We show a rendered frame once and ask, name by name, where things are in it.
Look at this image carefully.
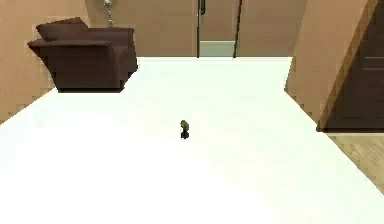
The small green and black object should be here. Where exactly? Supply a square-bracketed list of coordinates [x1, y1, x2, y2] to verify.
[179, 119, 191, 140]

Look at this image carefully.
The dark brown armchair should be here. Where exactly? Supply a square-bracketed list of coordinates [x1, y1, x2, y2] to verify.
[27, 16, 139, 94]

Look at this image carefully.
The silver floor lamp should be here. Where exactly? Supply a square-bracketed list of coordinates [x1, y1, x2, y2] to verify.
[102, 0, 115, 28]

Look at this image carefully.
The dark brown room door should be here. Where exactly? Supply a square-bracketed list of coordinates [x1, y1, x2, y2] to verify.
[316, 0, 384, 133]

